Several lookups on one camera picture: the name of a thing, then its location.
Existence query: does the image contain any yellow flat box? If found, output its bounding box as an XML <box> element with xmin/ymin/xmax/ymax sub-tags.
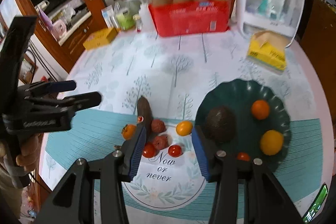
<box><xmin>83</xmin><ymin>28</ymin><xmax>118</xmax><ymax>51</ymax></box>

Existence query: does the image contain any dark green scalloped plate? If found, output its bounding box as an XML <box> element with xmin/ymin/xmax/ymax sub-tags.
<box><xmin>195</xmin><ymin>79</ymin><xmax>291</xmax><ymax>172</ymax></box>

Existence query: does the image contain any orange mandarin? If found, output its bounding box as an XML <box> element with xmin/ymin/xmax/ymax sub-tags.
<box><xmin>251</xmin><ymin>100</ymin><xmax>270</xmax><ymax>120</ymax></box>

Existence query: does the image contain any round white printed placemat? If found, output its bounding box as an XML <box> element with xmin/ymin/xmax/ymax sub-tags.
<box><xmin>122</xmin><ymin>123</ymin><xmax>206</xmax><ymax>211</ymax></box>

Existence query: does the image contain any red cherry tomato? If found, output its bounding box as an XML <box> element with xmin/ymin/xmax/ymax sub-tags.
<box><xmin>236</xmin><ymin>152</ymin><xmax>251</xmax><ymax>161</ymax></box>
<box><xmin>142</xmin><ymin>142</ymin><xmax>157</xmax><ymax>159</ymax></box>
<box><xmin>168</xmin><ymin>144</ymin><xmax>183</xmax><ymax>157</ymax></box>

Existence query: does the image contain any small silver can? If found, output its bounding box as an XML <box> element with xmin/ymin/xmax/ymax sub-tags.
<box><xmin>111</xmin><ymin>15</ymin><xmax>121</xmax><ymax>32</ymax></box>

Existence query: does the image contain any tree print tablecloth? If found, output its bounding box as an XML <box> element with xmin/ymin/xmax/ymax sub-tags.
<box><xmin>39</xmin><ymin>30</ymin><xmax>334</xmax><ymax>215</ymax></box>

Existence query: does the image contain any overripe brown banana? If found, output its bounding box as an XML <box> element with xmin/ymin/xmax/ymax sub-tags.
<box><xmin>126</xmin><ymin>96</ymin><xmax>153</xmax><ymax>147</ymax></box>

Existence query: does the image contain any reddish lychee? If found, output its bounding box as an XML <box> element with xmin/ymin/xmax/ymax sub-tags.
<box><xmin>152</xmin><ymin>135</ymin><xmax>169</xmax><ymax>151</ymax></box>
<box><xmin>151</xmin><ymin>119</ymin><xmax>166</xmax><ymax>134</ymax></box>

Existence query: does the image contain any large yellow orange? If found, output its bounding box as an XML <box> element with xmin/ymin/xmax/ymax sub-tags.
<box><xmin>260</xmin><ymin>130</ymin><xmax>284</xmax><ymax>156</ymax></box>

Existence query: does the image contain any white clear storage case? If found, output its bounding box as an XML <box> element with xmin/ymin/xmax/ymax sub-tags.
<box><xmin>236</xmin><ymin>0</ymin><xmax>305</xmax><ymax>48</ymax></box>

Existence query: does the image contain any small orange persimmon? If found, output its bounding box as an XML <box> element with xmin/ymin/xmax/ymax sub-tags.
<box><xmin>121</xmin><ymin>124</ymin><xmax>137</xmax><ymax>140</ymax></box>

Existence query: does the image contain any small yellow-orange citrus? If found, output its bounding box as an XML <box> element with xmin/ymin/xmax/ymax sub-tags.
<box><xmin>175</xmin><ymin>121</ymin><xmax>193</xmax><ymax>136</ymax></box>

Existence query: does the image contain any left hand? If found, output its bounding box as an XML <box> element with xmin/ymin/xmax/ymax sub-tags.
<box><xmin>15</xmin><ymin>134</ymin><xmax>42</xmax><ymax>172</ymax></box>

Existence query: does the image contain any green label plastic bottle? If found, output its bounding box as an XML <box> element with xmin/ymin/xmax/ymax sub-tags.
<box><xmin>114</xmin><ymin>1</ymin><xmax>135</xmax><ymax>31</ymax></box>

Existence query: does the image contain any red paper cup package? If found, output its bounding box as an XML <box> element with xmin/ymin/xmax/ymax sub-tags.
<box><xmin>148</xmin><ymin>0</ymin><xmax>231</xmax><ymax>37</ymax></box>

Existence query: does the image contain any dark brown avocado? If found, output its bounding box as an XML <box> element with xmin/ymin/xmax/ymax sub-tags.
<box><xmin>205</xmin><ymin>106</ymin><xmax>236</xmax><ymax>143</ymax></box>

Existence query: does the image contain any yellow tissue box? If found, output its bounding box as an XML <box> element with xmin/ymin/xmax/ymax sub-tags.
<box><xmin>247</xmin><ymin>31</ymin><xmax>290</xmax><ymax>72</ymax></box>

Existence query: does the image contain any white squeeze bottle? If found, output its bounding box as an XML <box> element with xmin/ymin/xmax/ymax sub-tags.
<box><xmin>138</xmin><ymin>3</ymin><xmax>156</xmax><ymax>32</ymax></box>

